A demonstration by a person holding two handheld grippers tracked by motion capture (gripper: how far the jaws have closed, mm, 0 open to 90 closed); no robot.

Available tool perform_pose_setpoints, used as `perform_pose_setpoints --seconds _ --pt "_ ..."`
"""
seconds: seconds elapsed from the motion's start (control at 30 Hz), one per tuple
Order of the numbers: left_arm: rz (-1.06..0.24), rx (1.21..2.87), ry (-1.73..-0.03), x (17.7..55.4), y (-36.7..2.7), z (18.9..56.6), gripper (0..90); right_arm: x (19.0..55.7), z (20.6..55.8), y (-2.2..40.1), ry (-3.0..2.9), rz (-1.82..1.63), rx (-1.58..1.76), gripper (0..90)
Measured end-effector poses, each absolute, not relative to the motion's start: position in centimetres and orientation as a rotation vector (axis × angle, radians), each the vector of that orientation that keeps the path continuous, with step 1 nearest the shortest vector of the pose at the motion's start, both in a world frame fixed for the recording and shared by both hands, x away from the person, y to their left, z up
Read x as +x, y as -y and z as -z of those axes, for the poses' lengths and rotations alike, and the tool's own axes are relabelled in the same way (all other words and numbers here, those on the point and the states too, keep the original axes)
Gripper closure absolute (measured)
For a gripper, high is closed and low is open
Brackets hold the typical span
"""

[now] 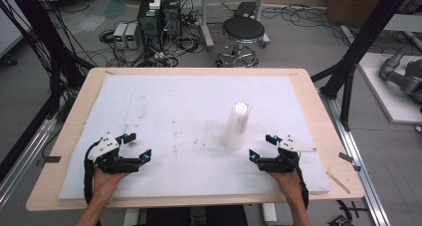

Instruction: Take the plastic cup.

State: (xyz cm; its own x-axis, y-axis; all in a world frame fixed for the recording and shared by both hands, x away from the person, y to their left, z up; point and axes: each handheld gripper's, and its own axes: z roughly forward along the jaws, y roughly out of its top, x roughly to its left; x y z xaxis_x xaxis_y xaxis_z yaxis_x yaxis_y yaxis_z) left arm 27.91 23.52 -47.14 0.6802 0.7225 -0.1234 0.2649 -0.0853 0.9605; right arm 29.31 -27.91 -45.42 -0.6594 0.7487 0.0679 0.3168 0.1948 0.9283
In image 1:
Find aluminium rail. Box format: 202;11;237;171
318;89;393;226
0;117;58;208

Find black computer tower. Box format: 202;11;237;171
136;0;164;54
161;0;183;39

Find black metal frame stand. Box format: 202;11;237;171
0;0;98;184
311;0;416;131

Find tangle of floor cables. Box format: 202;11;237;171
99;26;205;69

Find person's dark trousers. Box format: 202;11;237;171
144;204;249;226

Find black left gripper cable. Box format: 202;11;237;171
83;139;103;206

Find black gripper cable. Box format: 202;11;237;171
294;159;311;210
83;139;103;206

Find white metal desk leg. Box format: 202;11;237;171
254;0;271;49
198;0;216;52

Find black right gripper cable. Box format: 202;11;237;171
294;159;311;210

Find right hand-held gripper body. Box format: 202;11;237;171
258;134;317;174

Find thin wooden stick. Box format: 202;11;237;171
325;171;351;195

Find grey tape strip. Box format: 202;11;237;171
337;151;354;164

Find white table leg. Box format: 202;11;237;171
122;207;142;226
261;202;279;226

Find white foam sheet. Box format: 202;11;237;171
58;75;331;200

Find person's right hand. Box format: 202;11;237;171
268;171;304;204

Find person's left hand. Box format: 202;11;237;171
91;168;131;204

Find grey power supply unit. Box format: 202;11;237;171
124;22;141;51
112;22;129;50

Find stack of white cups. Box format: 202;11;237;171
222;101;252;151

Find black round stool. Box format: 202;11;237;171
216;16;267;69

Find white floor platform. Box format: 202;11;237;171
357;52;422;125

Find cardboard box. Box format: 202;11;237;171
325;0;387;29

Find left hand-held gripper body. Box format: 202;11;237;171
88;131;142;174

